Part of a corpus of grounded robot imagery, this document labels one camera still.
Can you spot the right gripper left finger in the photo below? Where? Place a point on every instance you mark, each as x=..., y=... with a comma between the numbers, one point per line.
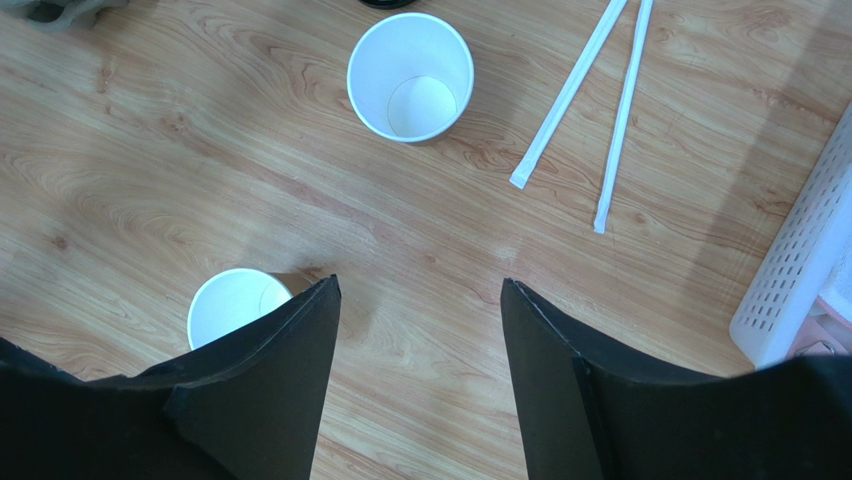
x=245, y=406

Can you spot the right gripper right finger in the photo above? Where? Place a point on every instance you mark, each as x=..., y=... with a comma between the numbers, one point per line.
x=592, y=407

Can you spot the brown paper cup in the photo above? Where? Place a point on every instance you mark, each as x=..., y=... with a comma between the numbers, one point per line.
x=237, y=297
x=410, y=77

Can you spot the white plastic basket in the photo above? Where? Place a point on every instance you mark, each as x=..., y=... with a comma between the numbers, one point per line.
x=801, y=257

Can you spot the white wrapped straw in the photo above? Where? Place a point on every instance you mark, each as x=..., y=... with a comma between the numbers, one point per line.
x=623, y=115
x=589, y=53

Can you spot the pulp cup carrier tray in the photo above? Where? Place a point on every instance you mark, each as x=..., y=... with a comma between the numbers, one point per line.
x=51, y=16

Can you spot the pink strap item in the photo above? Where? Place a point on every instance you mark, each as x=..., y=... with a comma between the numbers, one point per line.
x=826, y=330

